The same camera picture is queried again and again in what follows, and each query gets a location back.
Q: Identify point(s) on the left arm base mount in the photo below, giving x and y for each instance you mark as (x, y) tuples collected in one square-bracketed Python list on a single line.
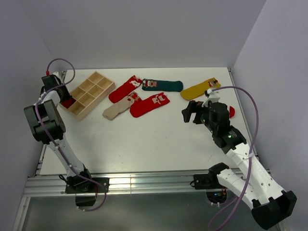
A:
[(86, 192)]

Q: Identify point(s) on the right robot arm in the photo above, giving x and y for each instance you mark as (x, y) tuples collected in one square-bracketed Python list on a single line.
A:
[(269, 202)]

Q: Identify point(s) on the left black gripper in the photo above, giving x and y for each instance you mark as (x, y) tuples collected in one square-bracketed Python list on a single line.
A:
[(68, 96)]

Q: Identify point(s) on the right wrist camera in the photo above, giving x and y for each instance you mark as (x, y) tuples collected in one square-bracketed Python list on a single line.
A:
[(213, 96)]

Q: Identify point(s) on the red sock centre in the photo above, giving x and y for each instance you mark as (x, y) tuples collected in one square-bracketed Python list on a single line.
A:
[(144, 106)]

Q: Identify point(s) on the aluminium front rail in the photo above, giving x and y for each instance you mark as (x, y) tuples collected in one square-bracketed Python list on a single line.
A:
[(120, 183)]

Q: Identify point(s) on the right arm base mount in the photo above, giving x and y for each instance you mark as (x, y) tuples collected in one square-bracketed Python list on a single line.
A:
[(215, 193)]

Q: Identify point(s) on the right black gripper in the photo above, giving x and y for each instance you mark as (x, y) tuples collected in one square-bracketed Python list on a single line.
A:
[(192, 107)]

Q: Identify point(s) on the dark green sock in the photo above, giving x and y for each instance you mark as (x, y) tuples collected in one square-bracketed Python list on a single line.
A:
[(161, 85)]

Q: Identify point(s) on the yellow sock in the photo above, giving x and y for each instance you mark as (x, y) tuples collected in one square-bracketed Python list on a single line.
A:
[(199, 89)]

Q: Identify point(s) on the red white striped sock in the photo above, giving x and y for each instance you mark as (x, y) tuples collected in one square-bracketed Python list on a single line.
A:
[(231, 111)]

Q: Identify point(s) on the wooden compartment tray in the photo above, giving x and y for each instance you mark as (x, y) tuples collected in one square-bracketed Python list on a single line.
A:
[(89, 94)]

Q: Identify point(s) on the red sock upper left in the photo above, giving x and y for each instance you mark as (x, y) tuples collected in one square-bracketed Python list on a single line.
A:
[(125, 89)]

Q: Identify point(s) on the beige sock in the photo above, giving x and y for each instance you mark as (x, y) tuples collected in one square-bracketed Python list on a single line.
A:
[(121, 106)]

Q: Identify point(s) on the red sock with santa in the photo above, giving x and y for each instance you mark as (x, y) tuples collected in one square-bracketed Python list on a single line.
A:
[(68, 103)]

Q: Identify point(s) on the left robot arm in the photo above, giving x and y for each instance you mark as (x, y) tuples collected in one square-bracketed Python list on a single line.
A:
[(48, 128)]

